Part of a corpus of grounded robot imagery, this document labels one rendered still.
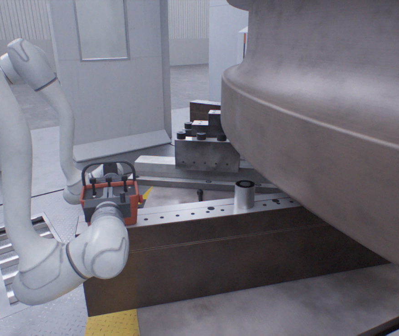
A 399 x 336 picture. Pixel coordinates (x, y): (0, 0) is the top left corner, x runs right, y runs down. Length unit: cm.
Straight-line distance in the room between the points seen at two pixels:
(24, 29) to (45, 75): 1296
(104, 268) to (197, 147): 156
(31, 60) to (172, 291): 104
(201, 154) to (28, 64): 124
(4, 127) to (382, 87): 88
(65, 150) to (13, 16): 1293
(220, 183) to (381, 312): 126
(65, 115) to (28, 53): 26
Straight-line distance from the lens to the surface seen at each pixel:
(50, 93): 146
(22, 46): 145
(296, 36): 130
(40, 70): 144
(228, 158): 224
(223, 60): 622
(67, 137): 152
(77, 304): 202
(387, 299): 168
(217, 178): 239
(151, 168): 247
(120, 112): 422
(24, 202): 82
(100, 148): 412
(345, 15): 110
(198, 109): 350
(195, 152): 226
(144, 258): 132
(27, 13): 1445
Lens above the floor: 133
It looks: 22 degrees down
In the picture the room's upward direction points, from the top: straight up
